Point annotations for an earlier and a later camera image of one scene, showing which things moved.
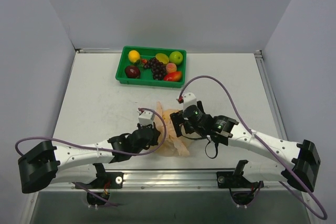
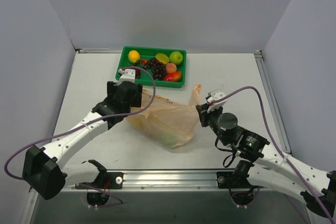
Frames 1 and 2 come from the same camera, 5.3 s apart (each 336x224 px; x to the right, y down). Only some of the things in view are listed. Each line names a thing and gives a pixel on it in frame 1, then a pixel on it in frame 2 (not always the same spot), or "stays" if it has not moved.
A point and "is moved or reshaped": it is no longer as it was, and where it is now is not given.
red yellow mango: (173, 76) stays
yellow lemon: (134, 55) stays
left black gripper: (153, 135) to (138, 95)
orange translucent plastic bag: (169, 144) is moved or reshaped
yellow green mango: (162, 57) stays
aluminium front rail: (164, 180) stays
